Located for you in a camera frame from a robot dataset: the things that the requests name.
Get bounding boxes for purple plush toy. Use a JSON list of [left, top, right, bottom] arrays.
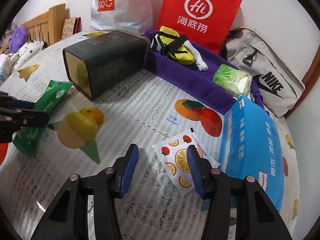
[[10, 26, 28, 52]]

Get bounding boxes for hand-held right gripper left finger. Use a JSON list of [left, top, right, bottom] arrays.
[[31, 144, 139, 240]]

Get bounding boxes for green snack packet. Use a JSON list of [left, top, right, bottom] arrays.
[[12, 80, 73, 158]]

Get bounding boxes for blue tissue pack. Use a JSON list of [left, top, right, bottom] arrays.
[[219, 95, 285, 210]]

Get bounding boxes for white plastic shopping bag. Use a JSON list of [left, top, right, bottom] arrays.
[[90, 0, 153, 34]]

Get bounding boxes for beige waist bag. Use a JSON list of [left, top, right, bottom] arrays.
[[220, 28, 306, 117]]

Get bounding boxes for green wet wipes pack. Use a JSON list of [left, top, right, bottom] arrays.
[[212, 64, 252, 97]]

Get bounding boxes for fruit print sachet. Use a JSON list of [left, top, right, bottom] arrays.
[[152, 127, 220, 197]]

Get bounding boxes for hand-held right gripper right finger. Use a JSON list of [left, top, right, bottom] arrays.
[[187, 144, 292, 240]]

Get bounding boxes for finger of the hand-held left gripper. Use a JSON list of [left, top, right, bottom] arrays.
[[0, 107, 50, 143], [0, 92, 38, 110]]

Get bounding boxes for yellow pouch with black strap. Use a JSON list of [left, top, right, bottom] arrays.
[[150, 26, 198, 65]]

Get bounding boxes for red paper bag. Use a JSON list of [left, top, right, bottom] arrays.
[[156, 0, 244, 55]]

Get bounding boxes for brown wooden chair back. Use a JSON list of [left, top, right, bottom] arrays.
[[285, 65, 320, 119]]

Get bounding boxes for white socks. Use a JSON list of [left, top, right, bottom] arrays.
[[194, 51, 208, 72]]

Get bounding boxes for white spotted cloth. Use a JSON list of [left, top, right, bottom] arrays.
[[0, 40, 48, 70]]

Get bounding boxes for wooden headboard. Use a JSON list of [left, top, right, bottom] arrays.
[[21, 4, 67, 47]]

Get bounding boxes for dark green tin box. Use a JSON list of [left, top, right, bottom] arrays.
[[62, 30, 150, 102]]

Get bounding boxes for purple cloth tray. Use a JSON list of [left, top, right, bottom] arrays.
[[142, 29, 269, 115]]

